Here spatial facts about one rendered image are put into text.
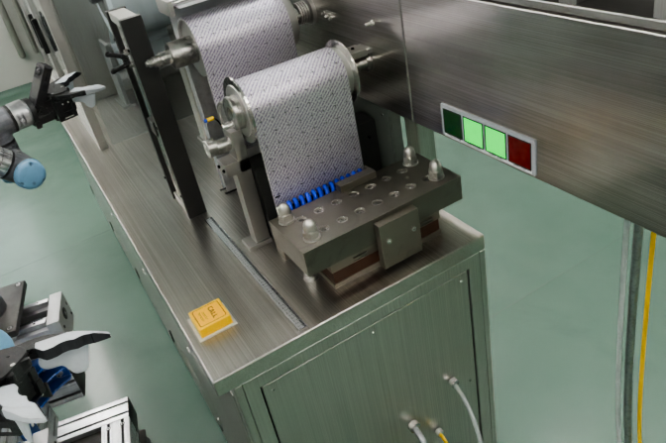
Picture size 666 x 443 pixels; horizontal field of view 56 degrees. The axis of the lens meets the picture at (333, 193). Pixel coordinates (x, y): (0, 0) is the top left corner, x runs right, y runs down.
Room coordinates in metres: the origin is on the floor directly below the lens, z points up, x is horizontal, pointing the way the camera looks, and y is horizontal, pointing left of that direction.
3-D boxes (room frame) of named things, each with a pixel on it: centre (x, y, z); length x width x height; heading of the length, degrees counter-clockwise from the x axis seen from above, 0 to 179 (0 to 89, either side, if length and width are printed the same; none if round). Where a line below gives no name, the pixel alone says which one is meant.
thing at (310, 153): (1.24, 0.02, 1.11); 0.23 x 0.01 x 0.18; 115
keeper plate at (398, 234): (1.07, -0.12, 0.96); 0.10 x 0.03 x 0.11; 115
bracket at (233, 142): (1.26, 0.21, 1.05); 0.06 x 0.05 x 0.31; 115
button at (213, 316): (1.00, 0.30, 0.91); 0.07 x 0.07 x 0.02; 25
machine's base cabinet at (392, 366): (2.12, 0.50, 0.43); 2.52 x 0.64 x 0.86; 25
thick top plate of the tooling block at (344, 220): (1.15, -0.07, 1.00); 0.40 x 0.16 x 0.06; 115
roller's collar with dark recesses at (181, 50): (1.46, 0.28, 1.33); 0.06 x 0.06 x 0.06; 25
